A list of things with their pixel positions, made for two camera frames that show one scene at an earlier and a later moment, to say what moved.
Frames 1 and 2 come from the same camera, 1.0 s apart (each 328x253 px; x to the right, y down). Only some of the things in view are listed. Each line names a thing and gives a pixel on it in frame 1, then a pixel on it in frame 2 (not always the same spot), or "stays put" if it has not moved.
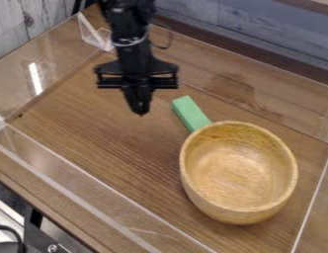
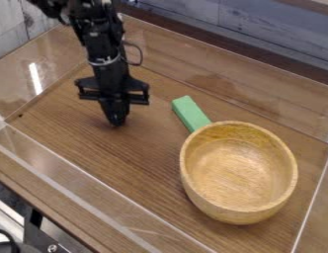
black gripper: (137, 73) → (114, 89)
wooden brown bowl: (238, 170) stays put
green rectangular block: (189, 114) stays put
